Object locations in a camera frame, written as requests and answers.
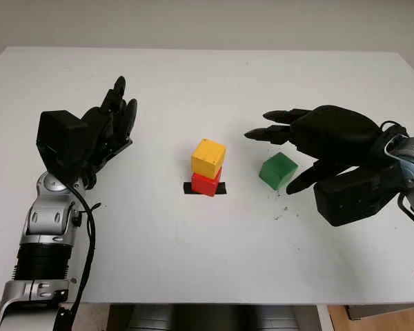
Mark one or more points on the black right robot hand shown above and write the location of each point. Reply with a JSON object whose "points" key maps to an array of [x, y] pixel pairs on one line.
{"points": [[338, 134]]}

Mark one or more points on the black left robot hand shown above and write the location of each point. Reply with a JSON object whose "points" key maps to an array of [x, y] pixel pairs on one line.
{"points": [[107, 138]]}

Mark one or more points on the green block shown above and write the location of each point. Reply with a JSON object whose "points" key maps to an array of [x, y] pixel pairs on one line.
{"points": [[276, 169]]}

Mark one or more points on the yellow block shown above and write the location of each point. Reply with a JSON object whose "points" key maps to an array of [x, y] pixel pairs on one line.
{"points": [[207, 158]]}

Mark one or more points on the red block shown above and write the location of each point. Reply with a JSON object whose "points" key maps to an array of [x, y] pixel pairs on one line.
{"points": [[203, 184]]}

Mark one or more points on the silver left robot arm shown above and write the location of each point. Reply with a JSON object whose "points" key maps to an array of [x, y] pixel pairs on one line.
{"points": [[45, 220]]}

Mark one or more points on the black tape strip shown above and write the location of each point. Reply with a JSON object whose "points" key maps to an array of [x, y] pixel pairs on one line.
{"points": [[187, 189]]}

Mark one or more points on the white table leg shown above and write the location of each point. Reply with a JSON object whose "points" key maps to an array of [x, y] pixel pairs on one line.
{"points": [[322, 319]]}

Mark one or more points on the dark robot torso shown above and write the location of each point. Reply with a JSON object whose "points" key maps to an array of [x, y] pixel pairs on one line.
{"points": [[207, 317]]}

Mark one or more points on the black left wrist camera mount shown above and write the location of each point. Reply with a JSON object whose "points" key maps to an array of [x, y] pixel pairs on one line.
{"points": [[60, 141]]}

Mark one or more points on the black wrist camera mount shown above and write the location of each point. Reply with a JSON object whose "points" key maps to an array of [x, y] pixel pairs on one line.
{"points": [[352, 200], [60, 141]]}

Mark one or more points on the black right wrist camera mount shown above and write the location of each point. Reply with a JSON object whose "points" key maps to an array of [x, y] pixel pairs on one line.
{"points": [[352, 200]]}

